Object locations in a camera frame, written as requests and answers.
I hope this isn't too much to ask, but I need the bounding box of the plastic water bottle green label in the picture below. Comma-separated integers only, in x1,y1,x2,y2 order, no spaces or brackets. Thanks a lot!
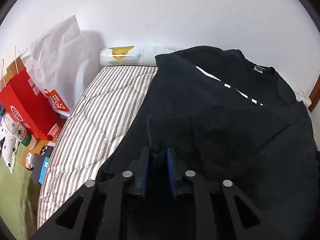
3,113,37,150

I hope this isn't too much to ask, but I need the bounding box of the black sweatshirt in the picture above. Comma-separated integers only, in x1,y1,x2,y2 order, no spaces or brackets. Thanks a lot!
97,46,319,239

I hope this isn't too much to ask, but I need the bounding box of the small figurine toy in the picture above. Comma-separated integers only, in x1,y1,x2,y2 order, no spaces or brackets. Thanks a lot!
25,152,35,171

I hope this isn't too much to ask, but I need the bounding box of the black smartphone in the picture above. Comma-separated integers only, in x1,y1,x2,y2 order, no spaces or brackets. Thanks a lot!
39,145,54,158

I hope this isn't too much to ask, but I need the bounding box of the red paper bag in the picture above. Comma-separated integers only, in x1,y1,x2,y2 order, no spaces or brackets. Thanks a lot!
1,56,60,140

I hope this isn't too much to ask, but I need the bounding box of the brown wooden door frame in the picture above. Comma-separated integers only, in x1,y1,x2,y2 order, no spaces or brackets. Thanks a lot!
308,77,320,112

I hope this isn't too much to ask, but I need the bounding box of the white black dotted pillow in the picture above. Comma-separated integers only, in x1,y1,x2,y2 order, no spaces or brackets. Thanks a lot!
1,118,19,173

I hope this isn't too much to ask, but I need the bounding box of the wooden nightstand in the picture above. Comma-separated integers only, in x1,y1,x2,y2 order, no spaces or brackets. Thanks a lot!
21,140,57,173

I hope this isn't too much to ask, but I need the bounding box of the striped mattress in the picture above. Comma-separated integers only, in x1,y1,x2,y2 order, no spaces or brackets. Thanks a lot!
37,66,157,227

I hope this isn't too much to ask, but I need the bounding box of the rolled white printed mat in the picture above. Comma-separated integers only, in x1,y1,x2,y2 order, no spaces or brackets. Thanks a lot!
100,45,182,67

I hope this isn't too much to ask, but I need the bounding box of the white Miniso plastic bag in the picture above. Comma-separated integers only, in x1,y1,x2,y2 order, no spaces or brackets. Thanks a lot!
21,15,89,117

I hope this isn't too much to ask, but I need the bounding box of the green bed sheet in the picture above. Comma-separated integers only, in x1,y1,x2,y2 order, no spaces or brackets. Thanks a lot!
1,145,37,239

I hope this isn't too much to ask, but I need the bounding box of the blue tissue pack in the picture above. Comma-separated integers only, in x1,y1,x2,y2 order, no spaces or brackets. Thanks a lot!
38,157,50,184

